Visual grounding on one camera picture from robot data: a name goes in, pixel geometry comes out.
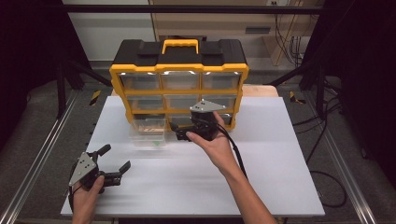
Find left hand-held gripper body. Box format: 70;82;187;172
68;150;123;191

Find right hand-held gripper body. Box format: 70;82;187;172
186;99;227;142

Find clear plastic drawer bin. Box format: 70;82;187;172
129;118;167;151

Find yellow black drawer organizer cabinet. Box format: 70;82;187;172
109;38;250;132

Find person's right hand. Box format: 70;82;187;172
186;111;247;178

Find person's left hand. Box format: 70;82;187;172
72;175;106;216

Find grid of clear cabinet drawers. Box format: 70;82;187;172
120;72;241;125

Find yellow black hazard tape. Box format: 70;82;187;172
89;90;102;106
289;91;307;105

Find wooden table slab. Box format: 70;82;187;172
111;85;278;98

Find black metal stand leg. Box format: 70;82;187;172
264;59;329;120
55;59;113;119

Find light wooden cabinet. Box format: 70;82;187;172
150;0;312;66

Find black curtain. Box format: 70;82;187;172
307;0;396;180
0;0;92;150

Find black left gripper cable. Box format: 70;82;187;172
66;184;82;213

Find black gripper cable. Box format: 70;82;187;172
216;123;249;181
66;184;82;213

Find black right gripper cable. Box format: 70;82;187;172
216;123;249;181

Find aluminium floor rail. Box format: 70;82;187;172
0;90;79;224
303;92;378;224

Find yellow carry handle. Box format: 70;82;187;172
161;38;200;55

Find black horizontal frame beam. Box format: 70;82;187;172
62;4;325;15

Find hanging black cables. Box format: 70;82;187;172
274;12;305;67

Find black floor cables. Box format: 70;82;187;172
292;74;348;209

